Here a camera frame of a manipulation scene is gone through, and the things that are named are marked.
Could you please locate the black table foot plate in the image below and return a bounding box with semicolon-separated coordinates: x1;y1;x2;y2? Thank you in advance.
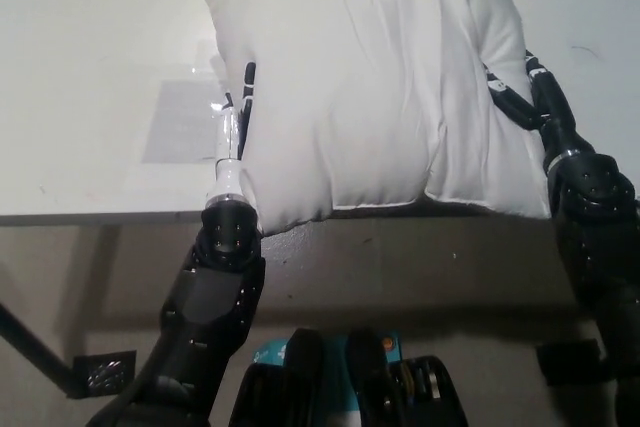
72;348;138;399
534;338;610;389

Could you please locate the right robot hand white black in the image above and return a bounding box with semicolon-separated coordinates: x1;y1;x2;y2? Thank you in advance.
481;49;596;167

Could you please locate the grey sheet on table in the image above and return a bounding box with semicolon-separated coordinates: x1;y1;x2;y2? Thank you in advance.
142;77;224;167

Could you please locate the white pillow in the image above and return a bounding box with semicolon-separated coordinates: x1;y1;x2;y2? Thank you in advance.
194;0;554;237

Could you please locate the black slanted table leg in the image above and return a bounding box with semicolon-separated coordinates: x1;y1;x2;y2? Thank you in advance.
0;302;79;397

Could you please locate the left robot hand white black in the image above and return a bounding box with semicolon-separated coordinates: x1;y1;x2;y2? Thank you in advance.
203;60;259;209

